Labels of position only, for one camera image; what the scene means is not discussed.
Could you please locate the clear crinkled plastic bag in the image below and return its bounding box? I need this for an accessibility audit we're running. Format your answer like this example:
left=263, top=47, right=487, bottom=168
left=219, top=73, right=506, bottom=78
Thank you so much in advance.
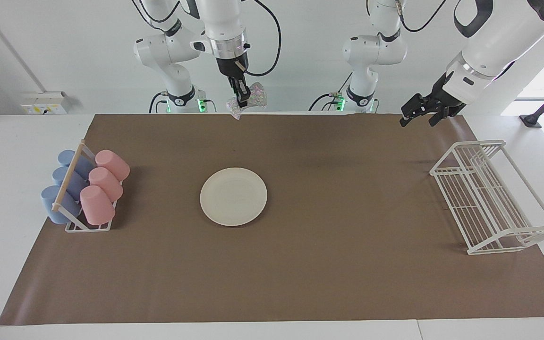
left=225, top=83, right=268, bottom=120

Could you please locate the cream round plate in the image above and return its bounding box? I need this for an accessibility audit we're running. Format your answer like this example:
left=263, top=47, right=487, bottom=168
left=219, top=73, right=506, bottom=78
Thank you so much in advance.
left=200, top=167, right=268, bottom=227

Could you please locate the pink plastic cup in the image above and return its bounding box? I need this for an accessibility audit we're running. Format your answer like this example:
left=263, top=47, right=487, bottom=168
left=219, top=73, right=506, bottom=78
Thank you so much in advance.
left=88, top=167, right=124, bottom=202
left=80, top=185, right=116, bottom=226
left=95, top=150, right=130, bottom=182

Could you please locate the blue plastic cup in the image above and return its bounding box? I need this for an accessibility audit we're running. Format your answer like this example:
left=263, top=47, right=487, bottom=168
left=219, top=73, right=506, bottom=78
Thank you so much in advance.
left=41, top=185, right=83, bottom=224
left=58, top=150, right=95, bottom=179
left=52, top=166, right=88, bottom=201

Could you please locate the brown table mat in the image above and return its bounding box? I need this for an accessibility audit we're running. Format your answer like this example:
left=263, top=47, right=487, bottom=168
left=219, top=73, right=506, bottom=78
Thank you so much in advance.
left=0, top=112, right=544, bottom=326

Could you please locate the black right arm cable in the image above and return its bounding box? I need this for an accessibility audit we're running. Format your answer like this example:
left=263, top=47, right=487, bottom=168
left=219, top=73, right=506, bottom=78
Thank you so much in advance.
left=246, top=0, right=282, bottom=77

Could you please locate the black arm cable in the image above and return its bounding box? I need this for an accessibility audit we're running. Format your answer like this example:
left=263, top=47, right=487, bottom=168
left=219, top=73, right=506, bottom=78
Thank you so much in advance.
left=395, top=0, right=447, bottom=33
left=246, top=0, right=282, bottom=77

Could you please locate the black left base cable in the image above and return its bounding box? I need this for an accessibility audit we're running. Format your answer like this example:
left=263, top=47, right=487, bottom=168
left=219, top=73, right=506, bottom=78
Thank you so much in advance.
left=309, top=71, right=353, bottom=111

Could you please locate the black base cable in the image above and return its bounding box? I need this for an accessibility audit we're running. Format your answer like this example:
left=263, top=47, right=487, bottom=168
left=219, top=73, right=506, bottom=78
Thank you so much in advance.
left=309, top=71, right=353, bottom=111
left=148, top=92, right=169, bottom=114

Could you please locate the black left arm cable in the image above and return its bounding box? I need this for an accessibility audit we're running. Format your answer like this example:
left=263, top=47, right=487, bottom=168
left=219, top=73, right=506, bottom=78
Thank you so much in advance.
left=395, top=0, right=447, bottom=33

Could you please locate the black right base cable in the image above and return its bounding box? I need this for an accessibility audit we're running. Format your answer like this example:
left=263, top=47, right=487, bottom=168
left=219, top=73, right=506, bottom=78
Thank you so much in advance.
left=148, top=92, right=169, bottom=114

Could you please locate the cup rack with wooden handle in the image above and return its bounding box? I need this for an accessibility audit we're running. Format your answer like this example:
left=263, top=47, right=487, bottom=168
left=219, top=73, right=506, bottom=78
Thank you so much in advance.
left=51, top=139, right=124, bottom=233

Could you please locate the white wall socket box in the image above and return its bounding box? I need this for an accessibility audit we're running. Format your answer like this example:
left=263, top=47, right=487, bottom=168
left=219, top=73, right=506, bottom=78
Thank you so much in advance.
left=21, top=91, right=70, bottom=115

